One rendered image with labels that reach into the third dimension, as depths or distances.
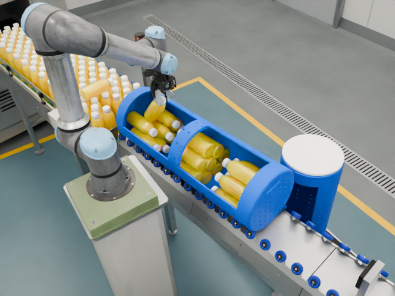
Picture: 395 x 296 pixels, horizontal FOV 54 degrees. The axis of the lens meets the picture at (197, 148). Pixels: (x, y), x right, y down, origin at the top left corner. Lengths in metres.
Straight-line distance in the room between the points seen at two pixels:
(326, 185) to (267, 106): 2.16
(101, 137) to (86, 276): 1.55
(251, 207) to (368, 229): 1.64
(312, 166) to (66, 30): 1.16
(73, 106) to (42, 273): 1.70
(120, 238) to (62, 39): 0.76
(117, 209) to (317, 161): 0.91
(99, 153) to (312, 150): 0.99
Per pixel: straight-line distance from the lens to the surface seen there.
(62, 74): 1.33
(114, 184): 1.44
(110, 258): 1.62
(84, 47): 1.19
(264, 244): 1.58
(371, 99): 4.18
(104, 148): 1.34
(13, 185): 3.55
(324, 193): 1.87
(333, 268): 1.62
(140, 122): 1.91
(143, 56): 1.34
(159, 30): 1.57
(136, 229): 1.55
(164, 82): 1.64
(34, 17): 1.27
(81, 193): 1.52
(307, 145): 1.90
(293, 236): 1.67
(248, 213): 1.46
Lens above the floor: 2.27
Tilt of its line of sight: 42 degrees down
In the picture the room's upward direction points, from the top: 5 degrees counter-clockwise
